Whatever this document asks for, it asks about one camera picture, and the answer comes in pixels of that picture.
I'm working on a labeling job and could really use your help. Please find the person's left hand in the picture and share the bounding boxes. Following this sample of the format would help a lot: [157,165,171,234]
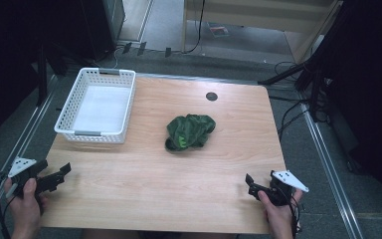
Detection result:
[3,177,48,233]

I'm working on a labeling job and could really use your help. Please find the metal floor rail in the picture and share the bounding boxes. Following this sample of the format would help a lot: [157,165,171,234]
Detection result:
[0,74,60,230]
[299,103,365,239]

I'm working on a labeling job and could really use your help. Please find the beige wooden furniture frame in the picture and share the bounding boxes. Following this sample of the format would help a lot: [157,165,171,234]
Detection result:
[181,0,344,65]

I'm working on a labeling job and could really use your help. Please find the black cabinet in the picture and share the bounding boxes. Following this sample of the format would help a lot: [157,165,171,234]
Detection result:
[79,0,126,62]

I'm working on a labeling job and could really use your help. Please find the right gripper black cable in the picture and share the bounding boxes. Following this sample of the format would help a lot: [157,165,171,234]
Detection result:
[286,190,303,239]

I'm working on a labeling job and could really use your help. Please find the black hanging cable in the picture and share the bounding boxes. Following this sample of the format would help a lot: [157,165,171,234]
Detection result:
[180,0,207,55]

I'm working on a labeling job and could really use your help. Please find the white floor cable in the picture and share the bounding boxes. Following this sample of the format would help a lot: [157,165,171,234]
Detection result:
[93,46,124,70]

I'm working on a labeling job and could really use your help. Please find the black floor cables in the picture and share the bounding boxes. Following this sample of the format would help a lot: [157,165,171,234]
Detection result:
[268,61,316,142]

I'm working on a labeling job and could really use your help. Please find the red booklet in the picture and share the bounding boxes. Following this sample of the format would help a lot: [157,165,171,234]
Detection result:
[208,22,231,39]

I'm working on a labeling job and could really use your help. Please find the person's legs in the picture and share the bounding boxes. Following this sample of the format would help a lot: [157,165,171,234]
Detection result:
[79,228,241,239]

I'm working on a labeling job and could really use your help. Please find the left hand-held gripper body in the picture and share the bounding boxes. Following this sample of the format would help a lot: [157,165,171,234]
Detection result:
[7,156,50,199]

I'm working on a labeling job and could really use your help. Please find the dark curtain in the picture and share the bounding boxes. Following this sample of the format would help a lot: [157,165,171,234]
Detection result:
[0,0,84,150]
[321,0,382,210]

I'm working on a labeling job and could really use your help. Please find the white plastic basket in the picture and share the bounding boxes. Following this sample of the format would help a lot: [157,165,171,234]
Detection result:
[54,67,137,144]

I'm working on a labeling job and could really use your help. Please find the black upright post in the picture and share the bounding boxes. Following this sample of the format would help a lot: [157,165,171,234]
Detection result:
[35,43,49,108]

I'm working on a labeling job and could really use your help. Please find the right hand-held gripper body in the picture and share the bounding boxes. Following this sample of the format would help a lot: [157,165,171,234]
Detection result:
[268,169,310,207]

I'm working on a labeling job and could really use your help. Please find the black metal stand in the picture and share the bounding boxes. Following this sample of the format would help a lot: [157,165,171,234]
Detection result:
[258,49,332,123]

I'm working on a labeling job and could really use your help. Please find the green cloth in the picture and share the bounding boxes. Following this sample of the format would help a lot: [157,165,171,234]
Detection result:
[164,114,217,153]

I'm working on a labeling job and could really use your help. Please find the person's right hand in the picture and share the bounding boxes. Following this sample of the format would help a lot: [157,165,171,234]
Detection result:
[257,188,304,235]

